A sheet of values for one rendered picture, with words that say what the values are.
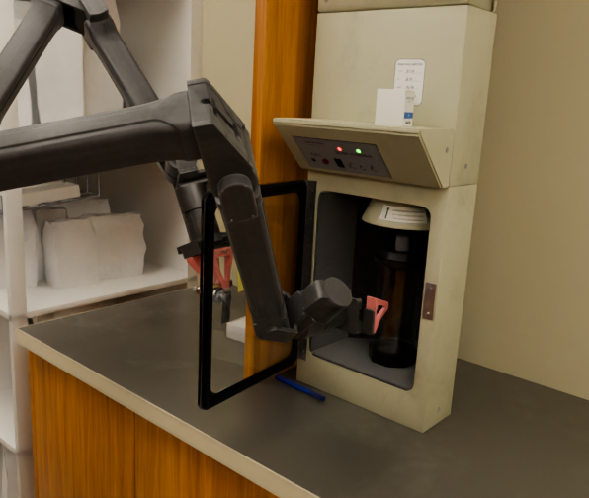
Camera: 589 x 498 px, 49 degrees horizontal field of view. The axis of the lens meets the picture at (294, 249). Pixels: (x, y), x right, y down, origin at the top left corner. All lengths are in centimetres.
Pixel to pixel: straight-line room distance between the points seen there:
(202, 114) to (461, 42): 57
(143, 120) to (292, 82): 68
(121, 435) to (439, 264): 80
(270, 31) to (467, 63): 39
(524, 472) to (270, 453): 44
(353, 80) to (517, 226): 56
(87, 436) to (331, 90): 98
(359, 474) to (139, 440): 54
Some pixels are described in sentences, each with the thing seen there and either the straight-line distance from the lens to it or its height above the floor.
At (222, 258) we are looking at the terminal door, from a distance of 113.
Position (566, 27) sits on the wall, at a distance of 154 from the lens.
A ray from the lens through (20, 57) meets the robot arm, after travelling 135.
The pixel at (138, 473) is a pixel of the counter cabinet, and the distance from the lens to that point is 152.
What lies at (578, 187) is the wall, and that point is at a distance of 152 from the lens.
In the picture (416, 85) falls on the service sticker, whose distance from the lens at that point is 118.
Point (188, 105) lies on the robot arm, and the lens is 71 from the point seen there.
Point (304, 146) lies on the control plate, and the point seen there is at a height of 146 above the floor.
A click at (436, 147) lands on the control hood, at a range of 109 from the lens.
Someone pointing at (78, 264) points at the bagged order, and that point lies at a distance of 215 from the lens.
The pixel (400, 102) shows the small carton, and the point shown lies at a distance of 110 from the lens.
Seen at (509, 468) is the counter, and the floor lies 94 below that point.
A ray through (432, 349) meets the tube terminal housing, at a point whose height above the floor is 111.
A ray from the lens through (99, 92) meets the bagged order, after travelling 225.
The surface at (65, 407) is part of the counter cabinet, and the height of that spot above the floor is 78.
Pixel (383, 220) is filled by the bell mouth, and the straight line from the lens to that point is 124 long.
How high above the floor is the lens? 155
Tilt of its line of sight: 13 degrees down
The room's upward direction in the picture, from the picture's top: 3 degrees clockwise
